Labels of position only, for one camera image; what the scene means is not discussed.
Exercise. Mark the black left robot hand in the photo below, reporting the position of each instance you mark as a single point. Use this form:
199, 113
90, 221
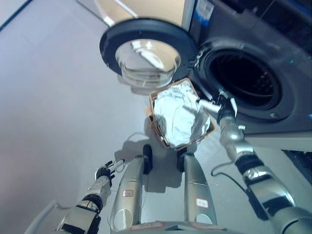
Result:
103, 173

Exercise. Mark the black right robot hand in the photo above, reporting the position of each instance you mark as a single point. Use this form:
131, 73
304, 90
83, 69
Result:
225, 107

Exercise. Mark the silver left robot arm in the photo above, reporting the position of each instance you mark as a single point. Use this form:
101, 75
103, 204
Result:
80, 214

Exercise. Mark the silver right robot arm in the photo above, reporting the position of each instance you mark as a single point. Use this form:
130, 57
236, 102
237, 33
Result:
268, 185

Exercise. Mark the woven wicker laundry basket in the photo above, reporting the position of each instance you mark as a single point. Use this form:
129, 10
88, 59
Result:
156, 131

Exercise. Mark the grey front-load washing machine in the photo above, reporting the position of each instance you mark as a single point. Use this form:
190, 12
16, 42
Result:
268, 36

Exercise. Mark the red-bordered white leg label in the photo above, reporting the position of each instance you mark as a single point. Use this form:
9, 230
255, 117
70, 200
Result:
202, 202
128, 193

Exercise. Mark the black left robot foot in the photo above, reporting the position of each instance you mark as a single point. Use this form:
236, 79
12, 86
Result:
147, 156

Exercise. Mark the black robot foot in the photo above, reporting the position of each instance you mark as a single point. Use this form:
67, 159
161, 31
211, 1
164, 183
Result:
147, 156
181, 161

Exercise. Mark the white crumpled cloth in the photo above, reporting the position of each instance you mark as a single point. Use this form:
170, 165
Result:
178, 119

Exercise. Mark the white cabinet base panel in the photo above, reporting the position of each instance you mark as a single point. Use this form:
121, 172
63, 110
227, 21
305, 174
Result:
280, 141

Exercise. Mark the black right robot foot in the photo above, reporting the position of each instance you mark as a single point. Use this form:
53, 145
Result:
181, 161

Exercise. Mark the silver right robot leg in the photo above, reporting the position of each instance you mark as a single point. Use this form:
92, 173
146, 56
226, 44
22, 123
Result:
195, 180

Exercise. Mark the grey robot torso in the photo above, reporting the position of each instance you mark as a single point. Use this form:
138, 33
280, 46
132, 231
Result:
178, 228

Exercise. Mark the blue white energy label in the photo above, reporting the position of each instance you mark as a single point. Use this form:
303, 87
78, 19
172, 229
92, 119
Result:
203, 12

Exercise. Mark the white vertical cabinet column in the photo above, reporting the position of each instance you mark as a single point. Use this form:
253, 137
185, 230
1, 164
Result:
187, 14

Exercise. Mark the round glass washer door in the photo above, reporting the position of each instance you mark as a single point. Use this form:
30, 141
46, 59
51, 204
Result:
109, 48

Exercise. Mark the white under-counter cabinet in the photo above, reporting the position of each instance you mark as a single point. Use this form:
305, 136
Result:
117, 9

